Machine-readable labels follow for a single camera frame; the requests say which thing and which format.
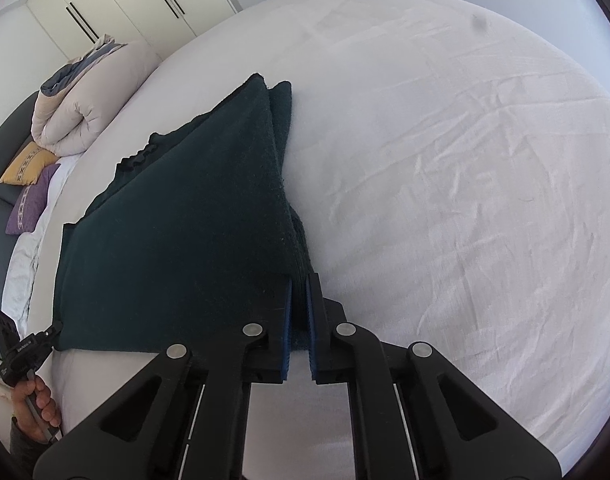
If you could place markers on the white wardrobe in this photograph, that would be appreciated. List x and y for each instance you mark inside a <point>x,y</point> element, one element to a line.
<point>125,0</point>

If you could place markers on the rolled beige duvet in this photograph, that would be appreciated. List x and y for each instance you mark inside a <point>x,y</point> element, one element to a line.
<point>95,105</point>

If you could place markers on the dark green sweater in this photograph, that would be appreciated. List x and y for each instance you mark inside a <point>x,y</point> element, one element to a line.
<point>185,235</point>

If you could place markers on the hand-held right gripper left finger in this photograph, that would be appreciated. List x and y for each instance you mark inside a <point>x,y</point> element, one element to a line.
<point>285,330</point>

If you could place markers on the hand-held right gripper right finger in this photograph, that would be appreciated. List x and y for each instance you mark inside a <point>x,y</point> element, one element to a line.
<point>312,330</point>

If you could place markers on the person's left hand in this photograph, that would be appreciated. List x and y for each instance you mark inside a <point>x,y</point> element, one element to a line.
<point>44,400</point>

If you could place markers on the white crumpled sheet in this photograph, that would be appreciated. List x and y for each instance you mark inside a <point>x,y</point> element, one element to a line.
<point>22,270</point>

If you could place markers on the person's left forearm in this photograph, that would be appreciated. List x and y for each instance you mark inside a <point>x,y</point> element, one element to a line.
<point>22,447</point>

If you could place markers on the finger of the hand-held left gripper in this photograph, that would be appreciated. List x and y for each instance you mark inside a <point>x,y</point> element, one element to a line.
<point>52,331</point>

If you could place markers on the bed with white sheet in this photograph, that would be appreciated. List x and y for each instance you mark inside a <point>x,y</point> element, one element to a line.
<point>435,160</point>

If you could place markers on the yellow patterned pillow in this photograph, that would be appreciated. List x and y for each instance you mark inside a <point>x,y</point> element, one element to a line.
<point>27,165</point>

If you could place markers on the purple patterned pillow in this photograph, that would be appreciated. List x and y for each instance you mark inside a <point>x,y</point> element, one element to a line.
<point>30,205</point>

